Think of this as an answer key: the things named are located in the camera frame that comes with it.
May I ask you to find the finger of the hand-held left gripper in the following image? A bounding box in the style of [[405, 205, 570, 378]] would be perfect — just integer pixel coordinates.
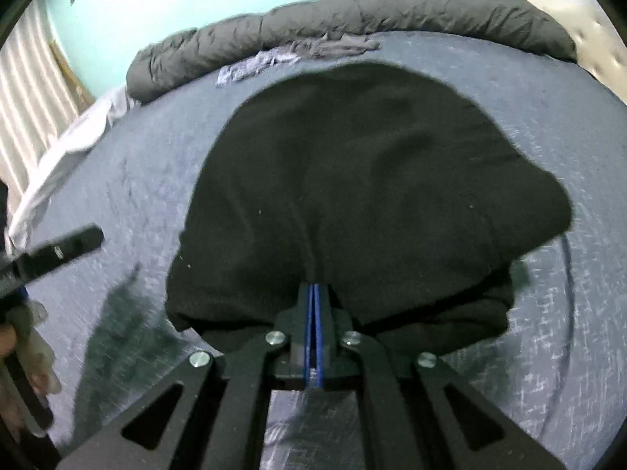
[[12, 224, 105, 281]]

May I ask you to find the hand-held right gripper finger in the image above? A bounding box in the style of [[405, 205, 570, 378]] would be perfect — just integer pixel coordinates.
[[56, 283, 313, 470], [315, 283, 567, 470]]

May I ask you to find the black garment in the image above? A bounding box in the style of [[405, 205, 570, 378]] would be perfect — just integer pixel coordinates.
[[165, 61, 574, 354]]

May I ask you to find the person's left hand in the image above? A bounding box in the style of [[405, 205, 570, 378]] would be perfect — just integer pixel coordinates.
[[0, 301, 62, 397]]

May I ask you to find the blue bedspread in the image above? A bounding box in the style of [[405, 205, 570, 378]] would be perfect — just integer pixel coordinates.
[[10, 29, 627, 470]]

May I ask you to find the light grey sheet bundle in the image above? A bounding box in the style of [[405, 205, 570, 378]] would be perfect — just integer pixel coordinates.
[[9, 85, 144, 251]]

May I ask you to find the beige striped curtain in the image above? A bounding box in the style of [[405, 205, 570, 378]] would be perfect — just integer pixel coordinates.
[[0, 0, 97, 209]]

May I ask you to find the light purple striped garment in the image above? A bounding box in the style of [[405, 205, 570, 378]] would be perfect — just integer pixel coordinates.
[[216, 48, 301, 88]]

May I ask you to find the grey rolled duvet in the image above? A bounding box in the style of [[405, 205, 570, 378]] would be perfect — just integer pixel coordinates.
[[126, 0, 579, 105]]

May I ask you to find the cream tufted bed headboard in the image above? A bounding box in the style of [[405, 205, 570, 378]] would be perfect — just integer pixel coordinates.
[[518, 0, 615, 90]]

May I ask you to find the wooden frame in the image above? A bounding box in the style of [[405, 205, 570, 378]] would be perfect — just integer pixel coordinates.
[[49, 42, 97, 109]]

